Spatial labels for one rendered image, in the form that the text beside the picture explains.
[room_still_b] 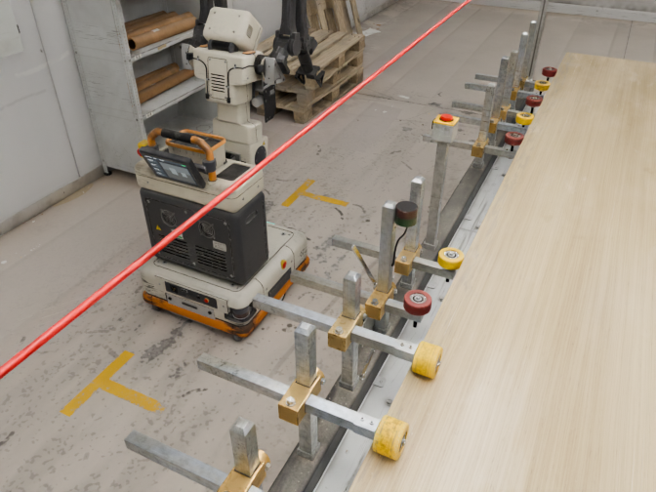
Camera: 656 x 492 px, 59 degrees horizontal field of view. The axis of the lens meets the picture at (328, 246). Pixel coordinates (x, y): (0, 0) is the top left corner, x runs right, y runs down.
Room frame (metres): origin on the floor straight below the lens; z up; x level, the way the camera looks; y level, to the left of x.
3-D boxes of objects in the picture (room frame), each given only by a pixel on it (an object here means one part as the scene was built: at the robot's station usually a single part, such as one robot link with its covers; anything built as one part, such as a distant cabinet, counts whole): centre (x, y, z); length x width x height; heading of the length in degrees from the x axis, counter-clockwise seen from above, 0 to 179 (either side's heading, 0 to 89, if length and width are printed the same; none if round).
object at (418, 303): (1.26, -0.26, 0.85); 0.08 x 0.08 x 0.11
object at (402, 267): (1.56, -0.27, 0.84); 0.14 x 0.06 x 0.05; 154
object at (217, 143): (2.29, 0.57, 0.87); 0.23 x 0.15 x 0.11; 64
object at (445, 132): (1.81, -0.39, 1.18); 0.07 x 0.07 x 0.08; 64
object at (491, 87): (2.47, -0.72, 0.87); 0.04 x 0.04 x 0.48; 64
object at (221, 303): (2.09, 0.64, 0.23); 0.41 x 0.02 x 0.08; 64
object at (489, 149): (2.46, -0.65, 0.81); 0.43 x 0.03 x 0.04; 64
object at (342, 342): (1.11, -0.05, 0.95); 0.14 x 0.06 x 0.05; 154
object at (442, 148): (1.81, -0.40, 0.93); 0.05 x 0.05 x 0.45; 64
